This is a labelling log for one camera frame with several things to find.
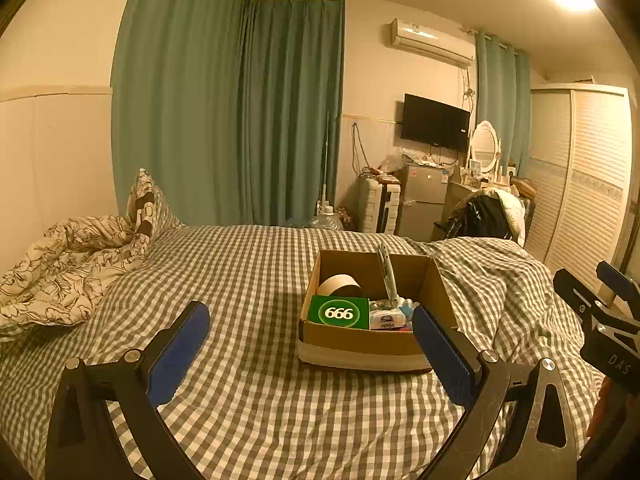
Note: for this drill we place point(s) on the grey small fridge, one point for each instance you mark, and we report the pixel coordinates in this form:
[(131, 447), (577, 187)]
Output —
[(425, 205)]

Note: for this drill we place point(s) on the black wall television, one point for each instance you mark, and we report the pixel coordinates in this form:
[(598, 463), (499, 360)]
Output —
[(435, 122)]

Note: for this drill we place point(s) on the large water bottle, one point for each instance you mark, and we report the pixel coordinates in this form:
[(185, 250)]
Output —
[(325, 220)]

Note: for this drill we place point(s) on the white suitcase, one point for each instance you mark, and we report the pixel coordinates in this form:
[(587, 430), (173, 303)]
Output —
[(375, 205)]

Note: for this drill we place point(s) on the oval white vanity mirror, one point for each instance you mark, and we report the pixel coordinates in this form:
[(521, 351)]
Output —
[(485, 144)]

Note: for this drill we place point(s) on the green curtain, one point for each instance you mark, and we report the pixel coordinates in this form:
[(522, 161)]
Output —
[(502, 105), (292, 110), (175, 100)]

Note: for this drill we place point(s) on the white louvred wardrobe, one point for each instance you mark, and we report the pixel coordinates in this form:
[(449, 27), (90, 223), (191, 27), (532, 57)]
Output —
[(580, 185)]

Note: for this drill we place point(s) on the green white medicine box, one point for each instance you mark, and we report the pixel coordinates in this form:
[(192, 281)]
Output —
[(340, 312)]

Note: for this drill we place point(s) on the floral quilt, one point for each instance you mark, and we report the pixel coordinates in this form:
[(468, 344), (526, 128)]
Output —
[(65, 270)]

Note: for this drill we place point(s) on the white puffer jacket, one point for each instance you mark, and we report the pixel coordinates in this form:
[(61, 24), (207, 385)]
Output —
[(515, 215)]

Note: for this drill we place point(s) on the brown tape roll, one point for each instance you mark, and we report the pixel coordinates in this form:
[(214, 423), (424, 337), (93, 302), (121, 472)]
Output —
[(340, 285)]

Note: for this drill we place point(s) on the white mop pole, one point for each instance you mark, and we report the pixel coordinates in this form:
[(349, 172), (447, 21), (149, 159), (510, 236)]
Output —
[(325, 160)]

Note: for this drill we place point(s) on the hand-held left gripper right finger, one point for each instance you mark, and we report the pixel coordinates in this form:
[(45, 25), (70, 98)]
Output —
[(442, 355)]

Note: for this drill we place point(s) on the dressing table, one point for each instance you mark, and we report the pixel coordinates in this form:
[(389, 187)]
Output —
[(457, 192)]

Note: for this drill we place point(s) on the white air conditioner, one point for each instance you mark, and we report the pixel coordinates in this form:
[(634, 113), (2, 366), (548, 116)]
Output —
[(430, 40)]

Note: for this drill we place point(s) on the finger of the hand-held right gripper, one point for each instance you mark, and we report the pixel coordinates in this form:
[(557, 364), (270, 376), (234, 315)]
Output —
[(572, 287), (619, 282)]

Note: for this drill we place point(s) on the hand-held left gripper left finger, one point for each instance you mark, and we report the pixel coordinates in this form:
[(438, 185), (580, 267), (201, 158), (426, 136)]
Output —
[(180, 355)]

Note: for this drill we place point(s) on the person's right hand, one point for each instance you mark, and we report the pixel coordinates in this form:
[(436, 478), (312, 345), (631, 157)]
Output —
[(601, 410)]

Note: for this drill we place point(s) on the cardboard box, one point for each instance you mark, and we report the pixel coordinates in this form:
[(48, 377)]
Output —
[(360, 342)]

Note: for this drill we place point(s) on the small white box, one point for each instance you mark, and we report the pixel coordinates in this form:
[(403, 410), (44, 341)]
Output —
[(387, 320)]

